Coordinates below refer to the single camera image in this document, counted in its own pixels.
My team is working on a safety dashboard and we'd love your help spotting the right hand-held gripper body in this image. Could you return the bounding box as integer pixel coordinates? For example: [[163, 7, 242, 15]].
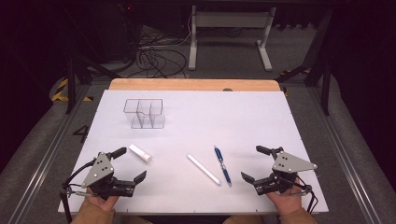
[[253, 150, 318, 197]]

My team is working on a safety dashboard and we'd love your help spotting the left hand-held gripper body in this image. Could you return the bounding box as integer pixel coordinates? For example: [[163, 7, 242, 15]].
[[81, 151, 138, 201]]

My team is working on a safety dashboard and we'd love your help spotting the blue pen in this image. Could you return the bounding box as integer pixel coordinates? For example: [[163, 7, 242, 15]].
[[213, 145, 233, 188]]

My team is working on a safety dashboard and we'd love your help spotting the white pen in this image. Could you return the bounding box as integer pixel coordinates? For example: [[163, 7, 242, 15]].
[[186, 153, 222, 187]]

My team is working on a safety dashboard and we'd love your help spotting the clear plastic organizer box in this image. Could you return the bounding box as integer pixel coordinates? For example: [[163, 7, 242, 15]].
[[122, 98, 166, 130]]

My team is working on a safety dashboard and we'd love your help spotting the person's left hand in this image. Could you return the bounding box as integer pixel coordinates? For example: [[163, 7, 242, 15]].
[[85, 187, 121, 213]]

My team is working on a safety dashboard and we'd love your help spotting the person's right hand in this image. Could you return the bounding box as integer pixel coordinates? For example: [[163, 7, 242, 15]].
[[265, 178, 303, 217]]

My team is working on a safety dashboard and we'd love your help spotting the white work board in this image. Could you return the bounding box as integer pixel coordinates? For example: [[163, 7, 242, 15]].
[[58, 89, 330, 215]]

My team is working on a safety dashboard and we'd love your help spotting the black metal stand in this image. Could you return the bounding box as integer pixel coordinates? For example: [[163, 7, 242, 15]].
[[275, 8, 334, 117], [64, 55, 123, 115]]

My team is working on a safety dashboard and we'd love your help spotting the yellow black hazard tape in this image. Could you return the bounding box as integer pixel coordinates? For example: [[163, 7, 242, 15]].
[[50, 77, 94, 103]]

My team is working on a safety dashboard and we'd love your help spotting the wooden table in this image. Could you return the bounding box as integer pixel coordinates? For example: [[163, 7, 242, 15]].
[[108, 77, 282, 92]]

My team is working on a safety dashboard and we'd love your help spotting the dark equipment cabinet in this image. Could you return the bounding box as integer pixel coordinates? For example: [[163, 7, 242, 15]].
[[92, 3, 140, 63]]

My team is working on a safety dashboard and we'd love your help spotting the left hand-held gripper cable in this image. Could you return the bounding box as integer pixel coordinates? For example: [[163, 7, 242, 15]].
[[59, 158, 98, 224]]

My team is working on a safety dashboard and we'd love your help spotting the hand-held gripper cable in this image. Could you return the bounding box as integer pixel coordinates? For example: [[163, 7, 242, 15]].
[[59, 158, 98, 224], [292, 183, 319, 215]]

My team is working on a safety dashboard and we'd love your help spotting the right hand-held gripper cable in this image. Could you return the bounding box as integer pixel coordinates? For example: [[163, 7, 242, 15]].
[[292, 183, 319, 215]]

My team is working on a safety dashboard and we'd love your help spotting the aluminium floor rail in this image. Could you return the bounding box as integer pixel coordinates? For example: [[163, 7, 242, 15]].
[[7, 84, 92, 224], [306, 87, 390, 224]]

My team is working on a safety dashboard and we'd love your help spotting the tangle of black cables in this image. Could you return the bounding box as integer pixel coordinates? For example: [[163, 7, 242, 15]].
[[124, 26, 191, 79]]

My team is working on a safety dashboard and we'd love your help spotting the white metal table frame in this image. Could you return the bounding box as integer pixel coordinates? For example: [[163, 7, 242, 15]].
[[188, 5, 277, 72]]

